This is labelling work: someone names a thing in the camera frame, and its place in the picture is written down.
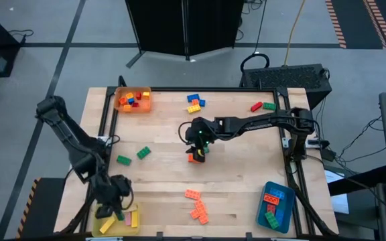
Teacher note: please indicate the orange rectangular block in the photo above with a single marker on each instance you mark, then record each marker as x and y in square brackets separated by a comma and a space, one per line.
[271, 199]
[190, 159]
[193, 194]

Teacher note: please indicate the green long block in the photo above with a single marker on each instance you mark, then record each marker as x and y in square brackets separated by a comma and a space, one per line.
[120, 217]

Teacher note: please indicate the blue plastic bin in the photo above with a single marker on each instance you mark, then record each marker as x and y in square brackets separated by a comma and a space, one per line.
[288, 207]

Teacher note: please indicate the orange long studded block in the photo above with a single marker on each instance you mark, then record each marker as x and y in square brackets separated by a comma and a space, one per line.
[200, 207]

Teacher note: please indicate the black hazard-striped mat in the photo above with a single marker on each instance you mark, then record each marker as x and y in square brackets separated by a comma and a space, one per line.
[45, 207]

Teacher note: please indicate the white paper sheet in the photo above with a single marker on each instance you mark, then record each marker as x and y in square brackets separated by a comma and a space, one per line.
[338, 201]

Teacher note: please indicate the black power adapter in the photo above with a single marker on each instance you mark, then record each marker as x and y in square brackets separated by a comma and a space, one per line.
[327, 154]

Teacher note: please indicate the amber square block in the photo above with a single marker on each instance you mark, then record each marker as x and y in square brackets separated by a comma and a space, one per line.
[129, 95]

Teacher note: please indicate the yellow rectangular block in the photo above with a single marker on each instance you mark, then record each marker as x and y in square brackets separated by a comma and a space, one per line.
[194, 108]
[107, 225]

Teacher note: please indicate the yellow long block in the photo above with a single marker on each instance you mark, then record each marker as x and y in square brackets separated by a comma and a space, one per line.
[134, 219]

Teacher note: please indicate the blue square block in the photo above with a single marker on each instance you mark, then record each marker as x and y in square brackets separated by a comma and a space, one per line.
[131, 100]
[202, 102]

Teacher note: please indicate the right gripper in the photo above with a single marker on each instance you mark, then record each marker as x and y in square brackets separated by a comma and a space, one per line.
[199, 132]

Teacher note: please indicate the black divider screen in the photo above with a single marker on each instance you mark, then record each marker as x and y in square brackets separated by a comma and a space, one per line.
[179, 23]

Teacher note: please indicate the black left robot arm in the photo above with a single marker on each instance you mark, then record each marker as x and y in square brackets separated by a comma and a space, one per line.
[69, 134]

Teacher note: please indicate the yellow square block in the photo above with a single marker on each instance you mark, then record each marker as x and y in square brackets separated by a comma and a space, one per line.
[146, 94]

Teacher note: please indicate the orange-red square block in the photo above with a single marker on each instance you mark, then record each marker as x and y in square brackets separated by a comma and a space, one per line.
[122, 100]

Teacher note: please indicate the red square block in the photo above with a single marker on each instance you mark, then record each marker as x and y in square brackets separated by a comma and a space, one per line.
[138, 95]
[135, 104]

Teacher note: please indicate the pink long block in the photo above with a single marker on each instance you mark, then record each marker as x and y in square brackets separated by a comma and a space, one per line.
[127, 218]

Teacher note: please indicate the green rectangular block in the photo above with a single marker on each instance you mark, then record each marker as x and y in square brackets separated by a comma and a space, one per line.
[207, 150]
[269, 106]
[124, 160]
[143, 152]
[271, 220]

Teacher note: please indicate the red rectangular block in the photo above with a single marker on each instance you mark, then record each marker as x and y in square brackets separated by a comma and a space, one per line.
[256, 106]
[271, 208]

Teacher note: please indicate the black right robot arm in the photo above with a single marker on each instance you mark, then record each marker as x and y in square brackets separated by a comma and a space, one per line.
[263, 122]

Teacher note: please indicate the yellow plastic bin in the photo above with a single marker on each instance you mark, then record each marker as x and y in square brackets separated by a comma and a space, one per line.
[136, 231]

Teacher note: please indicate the black aluminium table frame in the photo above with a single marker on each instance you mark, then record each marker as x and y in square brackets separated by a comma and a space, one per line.
[213, 89]

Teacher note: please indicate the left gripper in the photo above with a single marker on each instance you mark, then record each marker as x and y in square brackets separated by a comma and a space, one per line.
[112, 190]

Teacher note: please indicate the orange plastic bin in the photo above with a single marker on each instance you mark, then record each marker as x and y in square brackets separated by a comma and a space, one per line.
[139, 110]

